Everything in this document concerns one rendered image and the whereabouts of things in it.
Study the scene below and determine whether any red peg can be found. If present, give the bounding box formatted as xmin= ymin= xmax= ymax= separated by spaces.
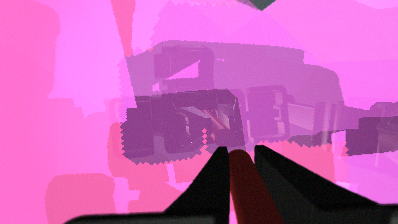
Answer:
xmin=228 ymin=149 xmax=285 ymax=224

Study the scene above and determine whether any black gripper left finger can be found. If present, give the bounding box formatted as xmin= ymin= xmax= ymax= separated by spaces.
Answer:
xmin=63 ymin=146 xmax=230 ymax=224

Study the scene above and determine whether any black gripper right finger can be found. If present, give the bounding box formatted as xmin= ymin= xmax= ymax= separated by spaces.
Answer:
xmin=254 ymin=145 xmax=398 ymax=224

